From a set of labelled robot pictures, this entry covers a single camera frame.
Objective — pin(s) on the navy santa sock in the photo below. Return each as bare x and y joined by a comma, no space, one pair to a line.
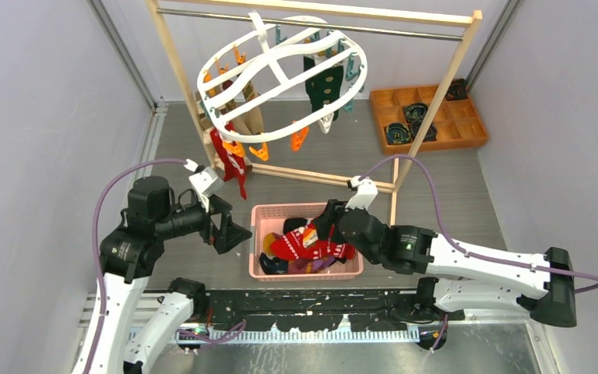
273,265

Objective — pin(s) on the white oval clip hanger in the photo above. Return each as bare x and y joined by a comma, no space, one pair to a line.
292,54

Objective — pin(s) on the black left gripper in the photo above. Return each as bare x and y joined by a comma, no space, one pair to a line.
228,233

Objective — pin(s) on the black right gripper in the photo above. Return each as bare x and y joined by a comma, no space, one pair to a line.
322,224

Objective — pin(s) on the striped beige maroon sock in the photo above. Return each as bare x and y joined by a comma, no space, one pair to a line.
248,123

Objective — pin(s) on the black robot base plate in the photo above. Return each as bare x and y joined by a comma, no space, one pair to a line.
313,310

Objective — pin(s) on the pink perforated plastic basket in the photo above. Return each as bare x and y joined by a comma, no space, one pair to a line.
268,218

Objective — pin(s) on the green sock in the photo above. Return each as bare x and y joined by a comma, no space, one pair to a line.
324,88

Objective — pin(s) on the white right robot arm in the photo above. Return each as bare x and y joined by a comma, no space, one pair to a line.
458,275

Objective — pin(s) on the yellow maroon striped sock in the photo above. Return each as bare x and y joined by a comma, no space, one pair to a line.
298,266

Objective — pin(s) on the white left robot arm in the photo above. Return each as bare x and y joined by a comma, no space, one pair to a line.
127,257

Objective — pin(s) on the rolled dark sock in tray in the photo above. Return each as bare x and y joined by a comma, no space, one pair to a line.
415,112

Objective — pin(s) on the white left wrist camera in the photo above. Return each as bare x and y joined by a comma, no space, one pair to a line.
204,181

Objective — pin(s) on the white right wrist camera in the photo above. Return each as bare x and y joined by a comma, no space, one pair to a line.
365,191

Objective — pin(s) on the red patterned white dot sock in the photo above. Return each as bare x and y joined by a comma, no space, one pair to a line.
286,247

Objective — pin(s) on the metal hanging rod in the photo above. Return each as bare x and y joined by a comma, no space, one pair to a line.
313,24

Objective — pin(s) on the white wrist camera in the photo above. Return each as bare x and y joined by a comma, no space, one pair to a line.
365,191
204,181

